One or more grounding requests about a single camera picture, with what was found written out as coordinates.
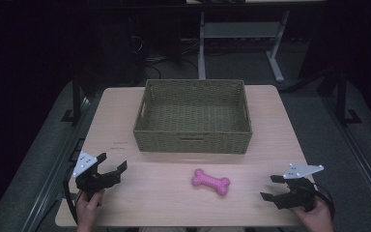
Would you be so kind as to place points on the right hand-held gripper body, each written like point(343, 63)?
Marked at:
point(301, 193)

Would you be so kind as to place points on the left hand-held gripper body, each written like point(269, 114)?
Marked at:
point(88, 180)

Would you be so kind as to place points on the pink bone toy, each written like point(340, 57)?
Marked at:
point(210, 181)

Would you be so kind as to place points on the green woven basket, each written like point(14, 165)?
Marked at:
point(191, 141)

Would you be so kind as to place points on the person's left hand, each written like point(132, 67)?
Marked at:
point(86, 211)

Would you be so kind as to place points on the person's right hand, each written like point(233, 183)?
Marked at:
point(319, 219)

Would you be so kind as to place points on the black metal stand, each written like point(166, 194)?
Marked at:
point(76, 96)
point(342, 100)

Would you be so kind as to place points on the grey metal desk frame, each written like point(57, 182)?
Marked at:
point(238, 29)

